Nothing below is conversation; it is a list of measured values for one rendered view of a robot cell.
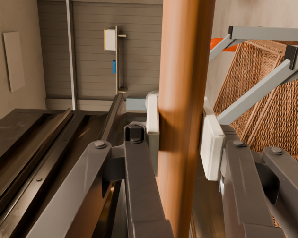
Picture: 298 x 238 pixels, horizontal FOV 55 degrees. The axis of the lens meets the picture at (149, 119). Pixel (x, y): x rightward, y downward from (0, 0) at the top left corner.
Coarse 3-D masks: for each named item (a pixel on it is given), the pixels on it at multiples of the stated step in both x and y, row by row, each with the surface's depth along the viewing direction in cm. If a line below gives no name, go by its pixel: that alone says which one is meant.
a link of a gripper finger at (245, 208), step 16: (240, 144) 15; (240, 160) 14; (240, 176) 13; (256, 176) 13; (224, 192) 14; (240, 192) 11; (256, 192) 12; (224, 208) 14; (240, 208) 11; (256, 208) 11; (240, 224) 10; (256, 224) 9; (272, 224) 10
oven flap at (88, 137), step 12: (96, 120) 173; (84, 132) 161; (96, 132) 154; (72, 144) 149; (84, 144) 144; (72, 156) 135; (60, 168) 128; (60, 180) 117; (48, 192) 111; (36, 204) 106; (36, 216) 98; (24, 228) 94
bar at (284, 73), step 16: (240, 32) 98; (256, 32) 98; (272, 32) 98; (288, 32) 98; (224, 48) 101; (288, 48) 56; (288, 64) 55; (272, 80) 56; (288, 80) 57; (256, 96) 58; (224, 112) 60; (240, 112) 59; (192, 224) 42
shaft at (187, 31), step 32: (192, 0) 15; (192, 32) 16; (160, 64) 18; (192, 64) 17; (160, 96) 18; (192, 96) 18; (160, 128) 19; (192, 128) 18; (160, 160) 20; (192, 160) 20; (160, 192) 21; (192, 192) 21
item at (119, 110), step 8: (120, 96) 169; (120, 104) 160; (112, 112) 145; (120, 112) 156; (112, 120) 134; (120, 120) 153; (112, 128) 130; (120, 128) 150; (104, 136) 119; (112, 136) 127; (120, 136) 147; (112, 144) 125; (120, 144) 144; (112, 184) 116; (112, 192) 114; (104, 208) 99; (104, 216) 98; (96, 224) 88; (104, 224) 97; (96, 232) 87
